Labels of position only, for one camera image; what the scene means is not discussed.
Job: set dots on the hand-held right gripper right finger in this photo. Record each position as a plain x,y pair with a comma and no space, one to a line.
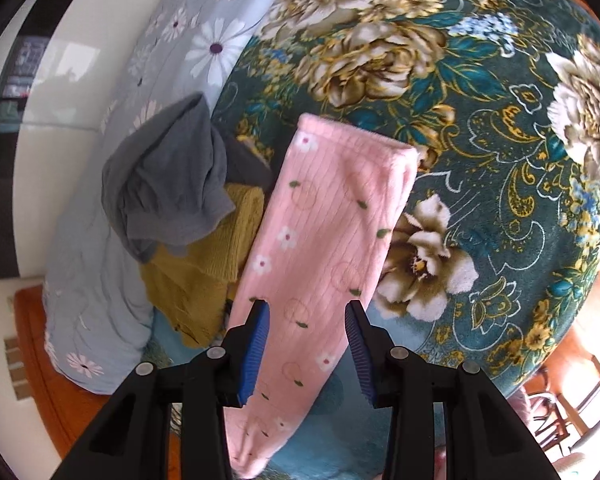
357,355

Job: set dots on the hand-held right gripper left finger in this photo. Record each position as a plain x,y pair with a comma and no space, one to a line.
255,350

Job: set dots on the pink floral fleece pants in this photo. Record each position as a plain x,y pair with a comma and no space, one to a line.
320,220

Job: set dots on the mustard yellow knit sweater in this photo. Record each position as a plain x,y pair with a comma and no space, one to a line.
205,280

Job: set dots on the light blue daisy quilt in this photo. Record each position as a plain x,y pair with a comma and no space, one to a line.
90,285

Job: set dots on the grey garment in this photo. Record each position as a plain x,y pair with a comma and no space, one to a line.
170,180

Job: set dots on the wooden chair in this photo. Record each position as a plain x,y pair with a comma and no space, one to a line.
555,400

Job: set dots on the carved wooden headboard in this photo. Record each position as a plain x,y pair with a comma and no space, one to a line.
55,400

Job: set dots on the teal floral plush blanket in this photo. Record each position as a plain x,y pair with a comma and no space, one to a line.
480,170

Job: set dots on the black glossy wardrobe panel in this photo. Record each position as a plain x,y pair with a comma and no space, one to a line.
2,185

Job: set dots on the white glossy wardrobe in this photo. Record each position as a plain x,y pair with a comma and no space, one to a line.
80,60

